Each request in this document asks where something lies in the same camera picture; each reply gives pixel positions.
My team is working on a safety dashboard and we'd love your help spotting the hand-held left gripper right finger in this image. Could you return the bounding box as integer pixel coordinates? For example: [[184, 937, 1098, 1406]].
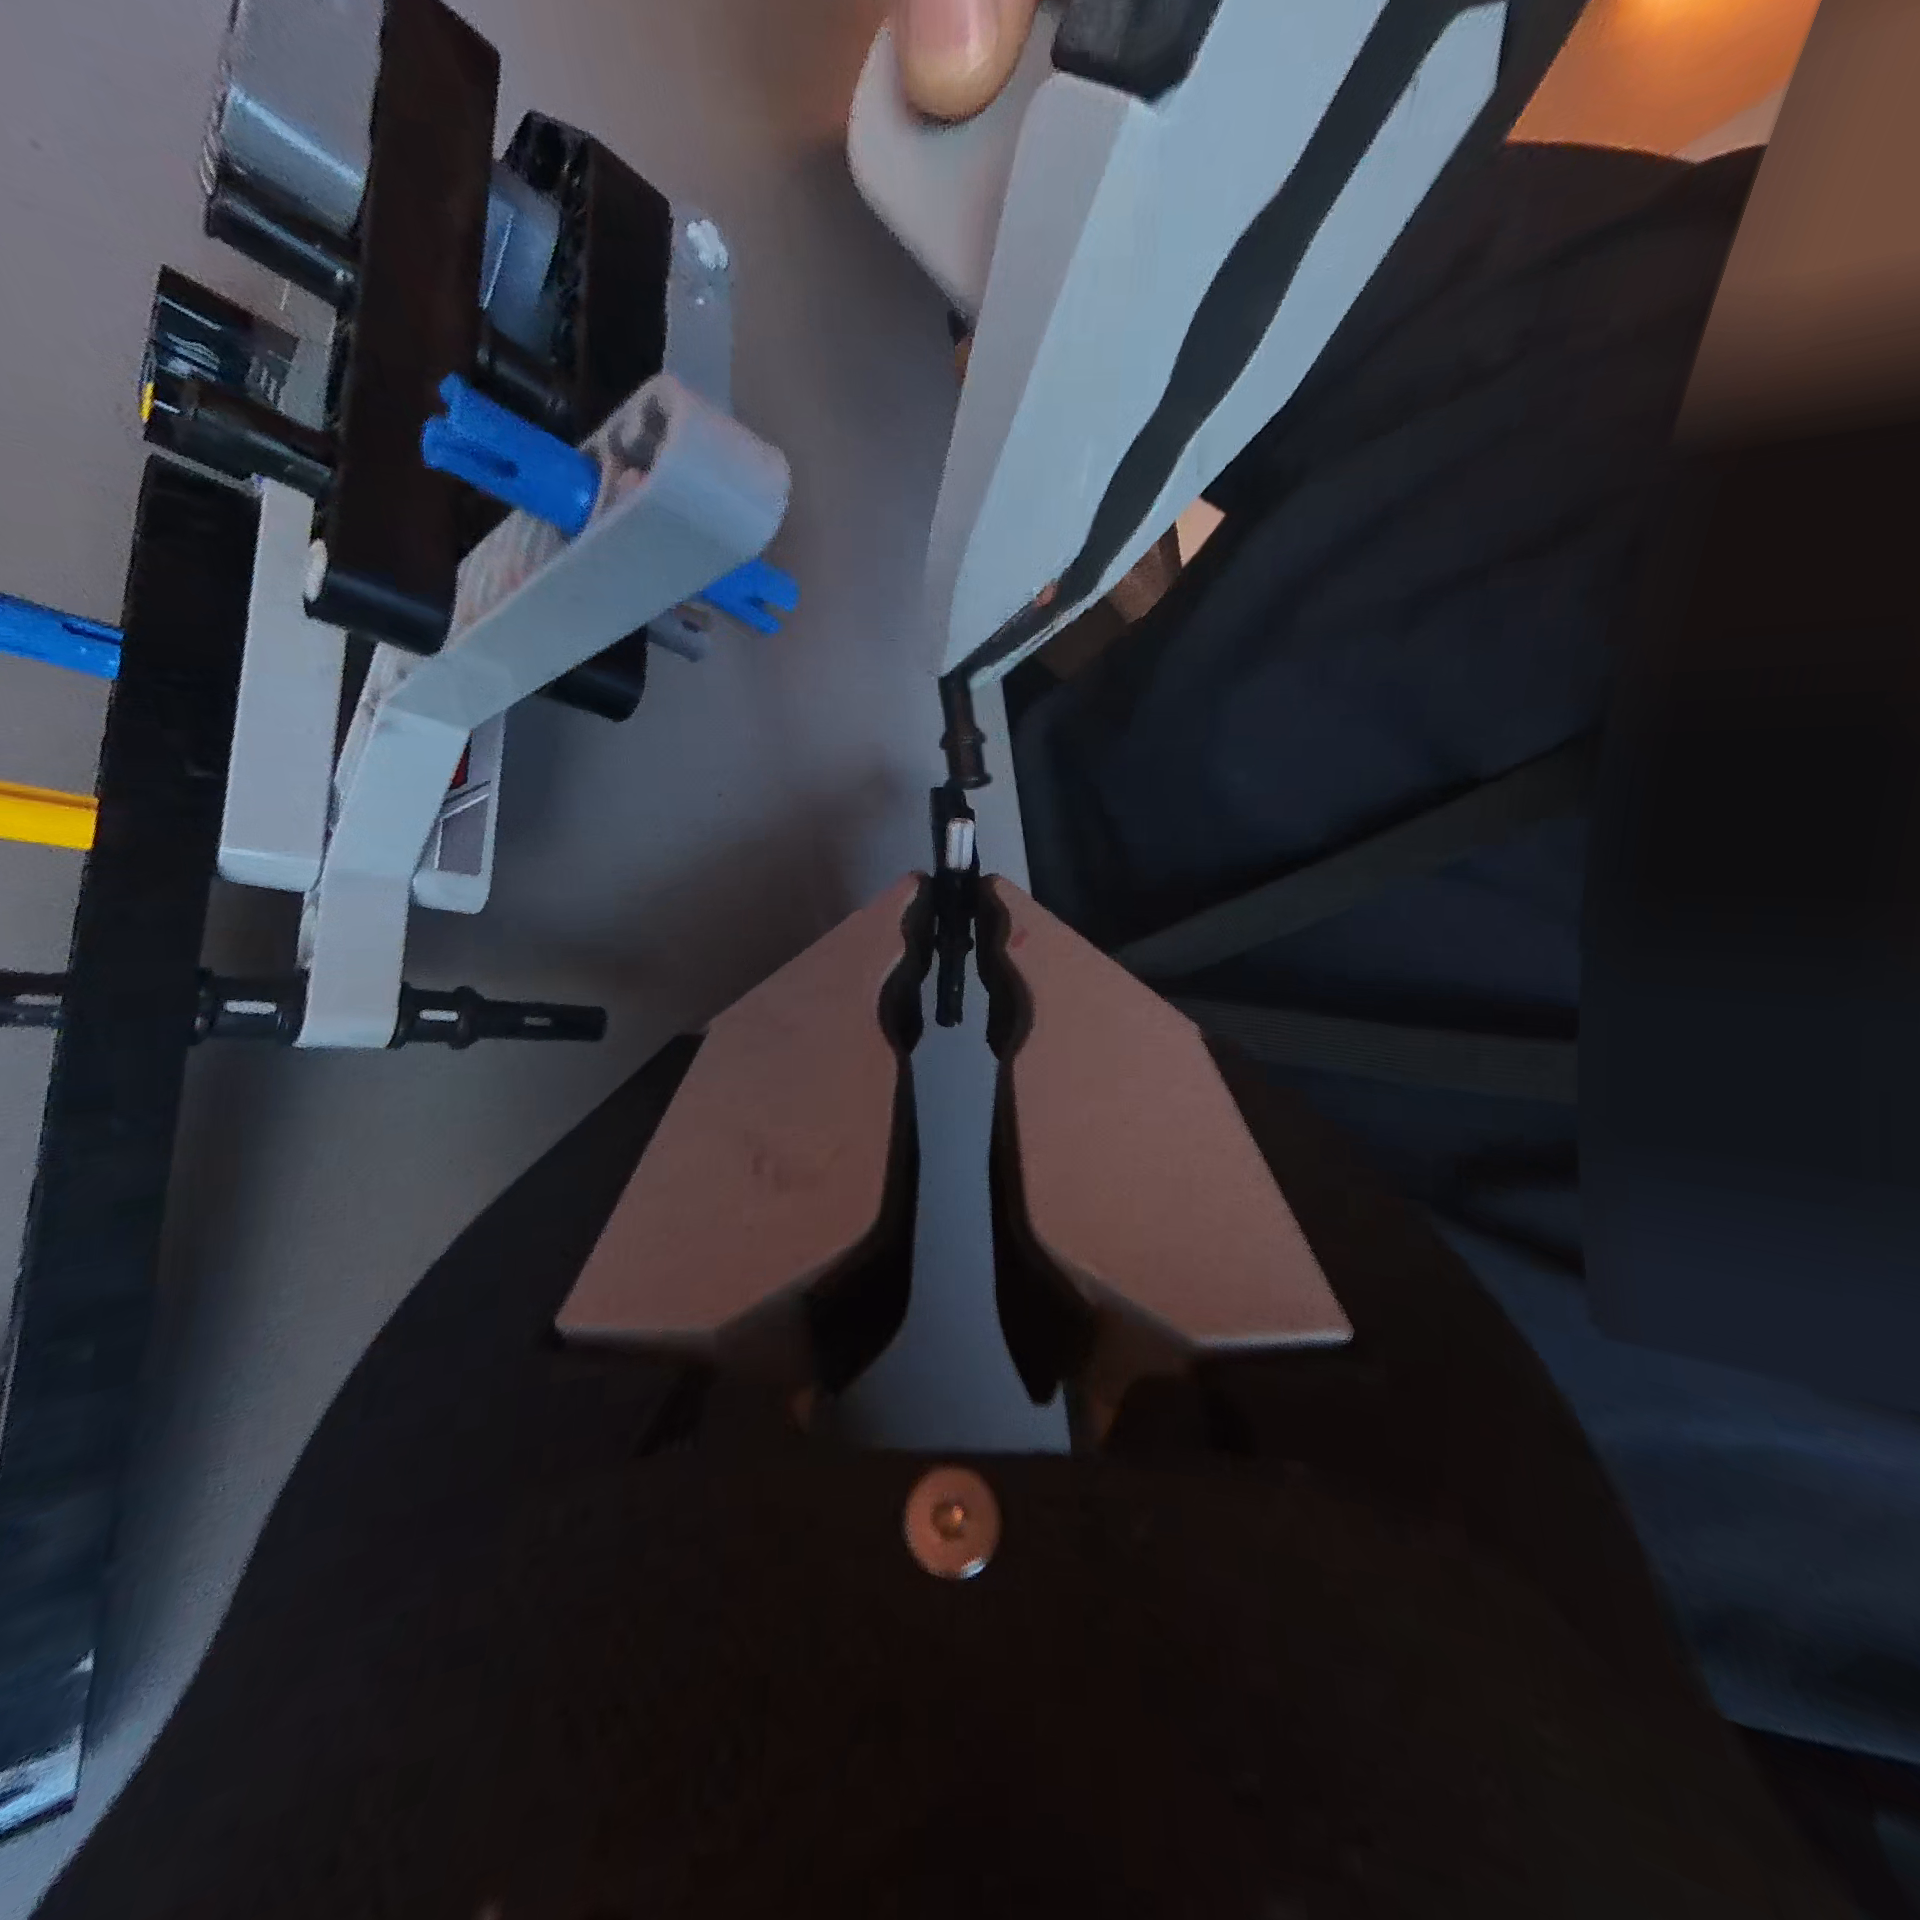
[[970, 877, 1356, 1411]]

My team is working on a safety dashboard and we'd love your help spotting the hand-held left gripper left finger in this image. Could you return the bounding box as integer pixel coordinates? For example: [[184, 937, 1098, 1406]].
[[554, 872, 925, 1400]]

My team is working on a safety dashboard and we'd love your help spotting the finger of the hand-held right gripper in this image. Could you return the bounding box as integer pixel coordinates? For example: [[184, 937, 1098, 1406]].
[[990, 0, 1513, 682], [921, 0, 1415, 688]]

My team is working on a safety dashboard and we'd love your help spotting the black lego pin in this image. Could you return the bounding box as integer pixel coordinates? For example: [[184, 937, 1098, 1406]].
[[922, 785, 982, 1031], [935, 671, 999, 793]]

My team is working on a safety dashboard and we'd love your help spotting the lego vehicle chassis assembly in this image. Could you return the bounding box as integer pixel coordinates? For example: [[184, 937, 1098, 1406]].
[[0, 0, 804, 1839]]

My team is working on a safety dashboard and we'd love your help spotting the person's right hand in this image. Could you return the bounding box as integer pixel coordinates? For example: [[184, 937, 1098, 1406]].
[[895, 0, 1041, 126]]

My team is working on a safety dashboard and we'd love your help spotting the person's dark jacket torso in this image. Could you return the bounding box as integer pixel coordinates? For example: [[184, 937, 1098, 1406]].
[[1001, 142, 1920, 1765]]

